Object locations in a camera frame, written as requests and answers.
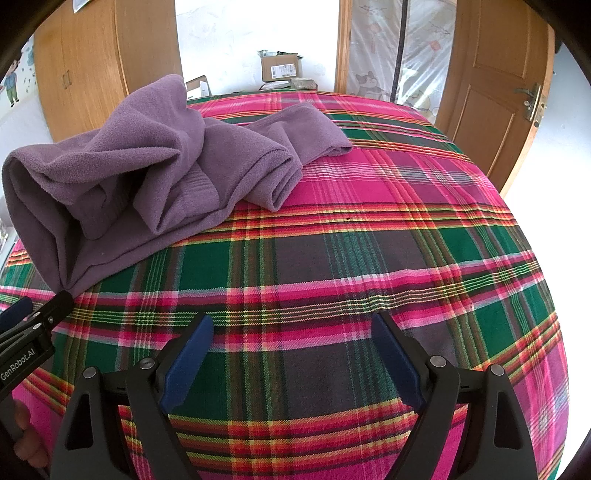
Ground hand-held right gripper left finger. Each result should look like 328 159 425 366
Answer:
50 313 215 480

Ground wooden wardrobe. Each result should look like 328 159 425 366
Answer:
34 0 183 144

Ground white cardboard box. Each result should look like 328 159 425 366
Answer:
185 76 211 100

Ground person's left hand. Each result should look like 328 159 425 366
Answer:
11 399 51 469

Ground cartoon wall sticker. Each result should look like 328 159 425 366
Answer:
0 37 35 109

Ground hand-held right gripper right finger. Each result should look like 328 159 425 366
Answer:
372 313 541 480

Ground purple fleece garment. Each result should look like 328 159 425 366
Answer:
1 74 354 296

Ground brown cardboard box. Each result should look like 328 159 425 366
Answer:
257 50 304 84

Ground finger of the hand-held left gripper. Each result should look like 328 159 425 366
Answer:
28 288 75 330
0 296 34 329

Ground wooden door frame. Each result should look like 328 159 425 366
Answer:
333 0 354 95

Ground wooden door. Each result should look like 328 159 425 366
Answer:
436 0 555 195

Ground pink plaid bed sheet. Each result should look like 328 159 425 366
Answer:
0 90 571 480

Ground clear plastic door curtain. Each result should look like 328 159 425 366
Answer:
346 0 458 123

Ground metal door handle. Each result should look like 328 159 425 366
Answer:
517 83 548 127

